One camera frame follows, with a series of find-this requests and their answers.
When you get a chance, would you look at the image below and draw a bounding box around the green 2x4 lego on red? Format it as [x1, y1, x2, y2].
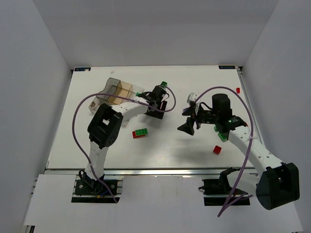
[135, 128, 148, 136]

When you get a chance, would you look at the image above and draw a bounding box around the smoky grey plastic container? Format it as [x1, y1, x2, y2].
[88, 77, 121, 114]

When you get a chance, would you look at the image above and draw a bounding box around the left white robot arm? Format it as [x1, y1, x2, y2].
[76, 82, 169, 181]

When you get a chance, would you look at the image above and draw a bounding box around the clear plastic container lower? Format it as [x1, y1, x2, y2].
[121, 115, 130, 127]

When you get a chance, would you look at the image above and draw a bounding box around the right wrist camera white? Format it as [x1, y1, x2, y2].
[187, 92, 198, 104]

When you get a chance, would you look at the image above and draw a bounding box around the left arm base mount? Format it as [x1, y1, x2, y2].
[71, 170, 122, 204]

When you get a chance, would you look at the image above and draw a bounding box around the red square lego brick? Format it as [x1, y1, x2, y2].
[213, 146, 222, 154]

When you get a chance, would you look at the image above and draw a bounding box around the clear plastic container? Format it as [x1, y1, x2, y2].
[121, 115, 130, 127]
[130, 85, 144, 99]

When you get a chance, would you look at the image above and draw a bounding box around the amber plastic container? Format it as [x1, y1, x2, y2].
[107, 81, 133, 105]

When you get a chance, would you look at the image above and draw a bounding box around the blue corner label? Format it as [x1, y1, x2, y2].
[74, 67, 91, 72]
[218, 65, 236, 69]

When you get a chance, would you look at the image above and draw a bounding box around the clear plastic container upper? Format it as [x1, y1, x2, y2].
[130, 85, 144, 99]

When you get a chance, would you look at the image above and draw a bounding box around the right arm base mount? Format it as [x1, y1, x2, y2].
[198, 167, 250, 206]

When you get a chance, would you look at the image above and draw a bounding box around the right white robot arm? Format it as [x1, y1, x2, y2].
[178, 93, 300, 210]

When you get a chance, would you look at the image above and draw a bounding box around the red lego under green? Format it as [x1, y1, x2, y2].
[132, 130, 147, 138]

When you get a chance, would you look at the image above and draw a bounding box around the left blue corner label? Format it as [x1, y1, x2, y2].
[74, 67, 91, 72]

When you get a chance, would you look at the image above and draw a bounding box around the right blue corner label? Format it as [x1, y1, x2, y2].
[218, 65, 236, 69]

